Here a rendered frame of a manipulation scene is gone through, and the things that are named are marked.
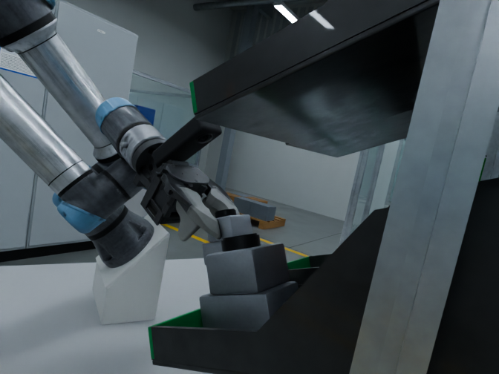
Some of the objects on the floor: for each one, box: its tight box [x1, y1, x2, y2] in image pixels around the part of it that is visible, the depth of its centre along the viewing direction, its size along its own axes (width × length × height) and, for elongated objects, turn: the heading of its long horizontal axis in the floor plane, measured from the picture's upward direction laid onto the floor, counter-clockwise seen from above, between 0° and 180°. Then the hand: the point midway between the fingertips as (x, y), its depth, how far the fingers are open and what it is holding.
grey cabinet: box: [24, 0, 138, 259], centre depth 333 cm, size 54×80×225 cm
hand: (229, 225), depth 46 cm, fingers closed on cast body, 4 cm apart
